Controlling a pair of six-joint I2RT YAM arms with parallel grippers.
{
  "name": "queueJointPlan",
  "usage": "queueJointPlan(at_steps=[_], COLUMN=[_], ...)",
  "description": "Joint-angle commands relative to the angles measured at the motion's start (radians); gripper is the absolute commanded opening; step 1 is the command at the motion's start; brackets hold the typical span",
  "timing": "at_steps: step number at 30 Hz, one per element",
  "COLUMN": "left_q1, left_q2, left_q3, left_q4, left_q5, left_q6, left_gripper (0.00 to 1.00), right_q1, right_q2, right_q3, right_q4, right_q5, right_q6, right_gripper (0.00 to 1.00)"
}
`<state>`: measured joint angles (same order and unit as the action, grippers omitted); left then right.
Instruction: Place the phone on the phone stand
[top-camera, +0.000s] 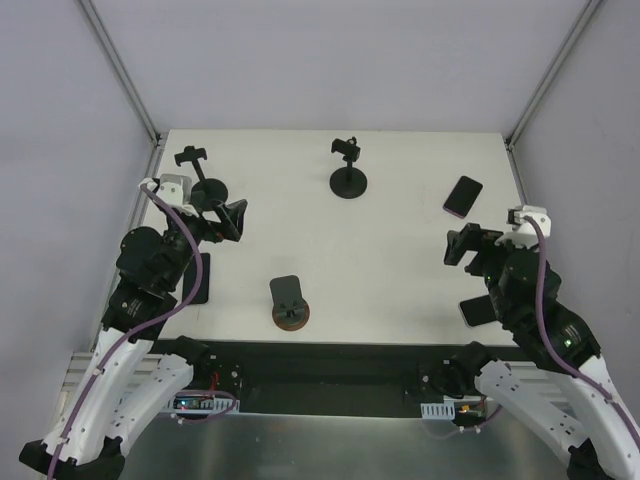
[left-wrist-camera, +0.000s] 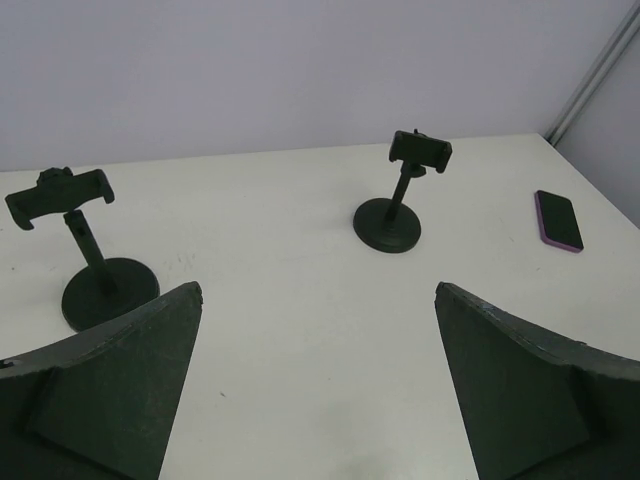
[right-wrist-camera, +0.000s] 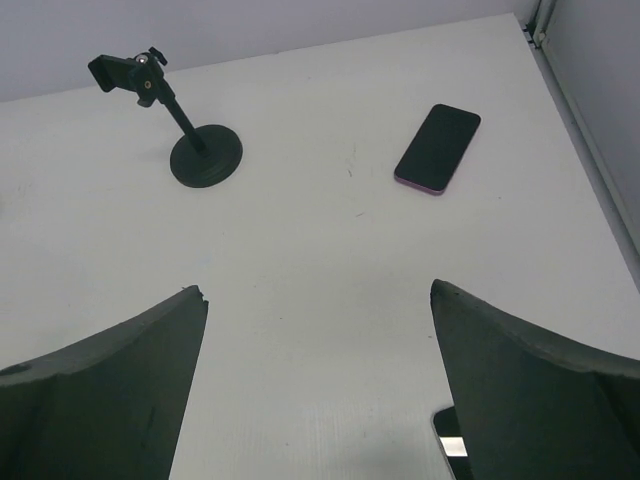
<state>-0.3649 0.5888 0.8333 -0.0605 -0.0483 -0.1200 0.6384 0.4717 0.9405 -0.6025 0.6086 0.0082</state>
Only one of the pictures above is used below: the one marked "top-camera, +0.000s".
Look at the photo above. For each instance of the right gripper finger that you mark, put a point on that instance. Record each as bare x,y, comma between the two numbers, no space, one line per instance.
454,250
470,239

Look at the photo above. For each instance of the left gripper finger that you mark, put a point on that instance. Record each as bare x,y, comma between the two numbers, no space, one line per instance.
219,228
234,214

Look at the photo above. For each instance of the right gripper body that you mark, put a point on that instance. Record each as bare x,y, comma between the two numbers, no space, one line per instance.
480,245

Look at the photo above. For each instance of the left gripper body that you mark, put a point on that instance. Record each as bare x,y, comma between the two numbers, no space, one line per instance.
211,220

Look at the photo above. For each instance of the purple phone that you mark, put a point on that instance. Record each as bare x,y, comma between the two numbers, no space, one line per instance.
462,197

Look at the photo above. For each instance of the black round-base clamp stand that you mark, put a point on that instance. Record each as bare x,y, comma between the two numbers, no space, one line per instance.
348,182

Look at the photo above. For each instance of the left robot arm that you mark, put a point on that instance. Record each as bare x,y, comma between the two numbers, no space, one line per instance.
160,274

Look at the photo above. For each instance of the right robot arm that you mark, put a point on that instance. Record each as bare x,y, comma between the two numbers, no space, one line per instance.
598,438

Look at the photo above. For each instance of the tall black clamp stand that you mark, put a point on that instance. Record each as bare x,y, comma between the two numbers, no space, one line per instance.
208,192

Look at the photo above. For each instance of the white-edged phone on right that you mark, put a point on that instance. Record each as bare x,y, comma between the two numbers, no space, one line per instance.
477,311

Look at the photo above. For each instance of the black phone on left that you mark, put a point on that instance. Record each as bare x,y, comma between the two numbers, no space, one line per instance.
202,295

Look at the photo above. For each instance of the black stand with wooden base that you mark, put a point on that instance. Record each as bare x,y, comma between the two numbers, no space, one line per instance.
290,311

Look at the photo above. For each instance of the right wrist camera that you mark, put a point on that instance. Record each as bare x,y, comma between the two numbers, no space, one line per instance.
527,223

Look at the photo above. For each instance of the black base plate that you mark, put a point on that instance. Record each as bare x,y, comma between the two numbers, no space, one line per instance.
323,379

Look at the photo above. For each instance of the right white cable duct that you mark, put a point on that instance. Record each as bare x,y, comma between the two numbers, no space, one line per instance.
449,410

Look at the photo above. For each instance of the white cable duct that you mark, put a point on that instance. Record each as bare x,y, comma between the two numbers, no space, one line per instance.
449,410
201,405

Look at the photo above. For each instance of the left white cable duct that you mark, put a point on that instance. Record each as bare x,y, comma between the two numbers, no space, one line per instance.
201,405

